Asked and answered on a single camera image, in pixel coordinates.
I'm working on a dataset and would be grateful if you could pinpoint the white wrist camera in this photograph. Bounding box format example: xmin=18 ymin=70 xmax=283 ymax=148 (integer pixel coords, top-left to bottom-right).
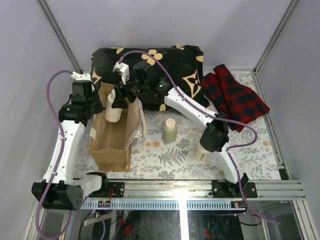
xmin=112 ymin=61 xmax=130 ymax=85
xmin=71 ymin=71 xmax=91 ymax=81

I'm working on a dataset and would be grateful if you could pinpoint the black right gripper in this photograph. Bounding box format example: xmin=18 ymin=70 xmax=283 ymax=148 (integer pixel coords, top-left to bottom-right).
xmin=111 ymin=74 xmax=149 ymax=110

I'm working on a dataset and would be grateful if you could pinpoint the black floral blanket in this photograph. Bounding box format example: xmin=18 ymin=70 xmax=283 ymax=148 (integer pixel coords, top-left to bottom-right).
xmin=90 ymin=45 xmax=210 ymax=108

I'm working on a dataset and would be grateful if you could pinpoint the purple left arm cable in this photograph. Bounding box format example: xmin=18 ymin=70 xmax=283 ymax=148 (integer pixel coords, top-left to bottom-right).
xmin=34 ymin=70 xmax=106 ymax=240

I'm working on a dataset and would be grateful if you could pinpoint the green bottle wooden cap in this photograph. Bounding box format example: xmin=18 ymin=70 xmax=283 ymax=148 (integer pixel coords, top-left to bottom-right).
xmin=163 ymin=118 xmax=178 ymax=143

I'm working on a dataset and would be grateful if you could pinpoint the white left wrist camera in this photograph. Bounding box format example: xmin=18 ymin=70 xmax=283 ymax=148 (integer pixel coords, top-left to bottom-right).
xmin=71 ymin=71 xmax=91 ymax=81

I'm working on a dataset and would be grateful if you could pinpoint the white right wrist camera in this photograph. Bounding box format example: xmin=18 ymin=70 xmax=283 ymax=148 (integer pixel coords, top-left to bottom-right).
xmin=112 ymin=61 xmax=130 ymax=85

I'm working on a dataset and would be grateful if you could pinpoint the brown jute canvas bag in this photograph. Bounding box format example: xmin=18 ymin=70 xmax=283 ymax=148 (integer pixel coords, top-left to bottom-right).
xmin=88 ymin=98 xmax=147 ymax=173

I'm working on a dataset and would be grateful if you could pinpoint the beige bottle wooden cap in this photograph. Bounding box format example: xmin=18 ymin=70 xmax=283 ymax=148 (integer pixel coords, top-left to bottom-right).
xmin=105 ymin=89 xmax=122 ymax=123

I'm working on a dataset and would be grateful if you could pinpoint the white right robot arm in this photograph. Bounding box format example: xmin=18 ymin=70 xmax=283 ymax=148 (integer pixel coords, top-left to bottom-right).
xmin=111 ymin=61 xmax=246 ymax=198

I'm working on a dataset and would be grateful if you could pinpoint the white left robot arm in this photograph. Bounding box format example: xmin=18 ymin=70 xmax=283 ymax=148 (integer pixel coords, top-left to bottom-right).
xmin=31 ymin=80 xmax=110 ymax=211

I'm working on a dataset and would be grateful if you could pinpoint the red black plaid cloth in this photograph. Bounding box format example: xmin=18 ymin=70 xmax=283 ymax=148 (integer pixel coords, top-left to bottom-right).
xmin=201 ymin=64 xmax=270 ymax=124

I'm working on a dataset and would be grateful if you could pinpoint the cream bottle wooden cap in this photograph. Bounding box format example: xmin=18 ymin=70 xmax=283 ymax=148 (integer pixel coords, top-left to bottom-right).
xmin=194 ymin=142 xmax=210 ymax=161

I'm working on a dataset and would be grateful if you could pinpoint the aluminium mounting rail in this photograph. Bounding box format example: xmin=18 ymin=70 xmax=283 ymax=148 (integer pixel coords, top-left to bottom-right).
xmin=82 ymin=178 xmax=307 ymax=201

